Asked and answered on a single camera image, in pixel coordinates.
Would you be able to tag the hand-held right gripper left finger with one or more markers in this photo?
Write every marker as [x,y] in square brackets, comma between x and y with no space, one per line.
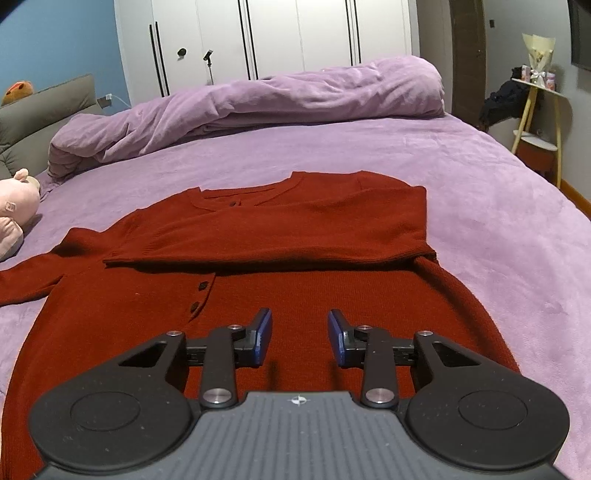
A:
[263,332]

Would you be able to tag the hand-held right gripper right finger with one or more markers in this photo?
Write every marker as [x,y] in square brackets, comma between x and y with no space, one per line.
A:
[334,333]

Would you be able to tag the red knit cardigan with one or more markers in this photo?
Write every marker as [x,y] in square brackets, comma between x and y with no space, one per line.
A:
[277,230]

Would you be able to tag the purple bed sheet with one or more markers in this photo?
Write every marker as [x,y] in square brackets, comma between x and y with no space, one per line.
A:
[485,207]

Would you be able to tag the purple duvet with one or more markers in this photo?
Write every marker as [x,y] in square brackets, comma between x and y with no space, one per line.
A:
[277,101]

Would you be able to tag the red round stool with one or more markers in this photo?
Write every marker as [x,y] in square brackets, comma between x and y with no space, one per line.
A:
[535,154]

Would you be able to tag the pink plush toy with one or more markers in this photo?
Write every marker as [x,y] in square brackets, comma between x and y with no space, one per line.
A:
[16,203]

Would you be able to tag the black microphone stand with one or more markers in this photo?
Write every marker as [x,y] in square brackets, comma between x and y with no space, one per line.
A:
[208,57]

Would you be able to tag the black bag on floor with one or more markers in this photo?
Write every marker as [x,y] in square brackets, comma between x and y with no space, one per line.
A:
[505,99]

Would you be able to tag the black round knob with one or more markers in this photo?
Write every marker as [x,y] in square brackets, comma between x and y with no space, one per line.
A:
[181,53]

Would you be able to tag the white wardrobe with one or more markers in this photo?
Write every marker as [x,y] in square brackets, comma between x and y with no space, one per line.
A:
[300,32]

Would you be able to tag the side table with yellow legs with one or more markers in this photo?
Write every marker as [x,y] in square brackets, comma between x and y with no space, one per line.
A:
[531,99]

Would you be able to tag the brown wooden door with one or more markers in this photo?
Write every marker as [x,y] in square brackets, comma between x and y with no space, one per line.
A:
[468,55]

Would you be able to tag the grey padded headboard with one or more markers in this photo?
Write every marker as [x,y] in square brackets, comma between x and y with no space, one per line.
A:
[46,110]

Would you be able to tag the pink gift box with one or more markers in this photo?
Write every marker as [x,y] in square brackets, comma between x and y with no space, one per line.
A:
[550,81]

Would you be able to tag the orange plush toy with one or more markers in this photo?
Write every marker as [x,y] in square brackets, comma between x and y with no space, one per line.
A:
[21,91]

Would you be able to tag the cream flower bouquet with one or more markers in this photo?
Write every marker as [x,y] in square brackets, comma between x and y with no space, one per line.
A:
[538,50]

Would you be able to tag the black wall television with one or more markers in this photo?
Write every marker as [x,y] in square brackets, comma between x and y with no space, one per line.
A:
[581,32]

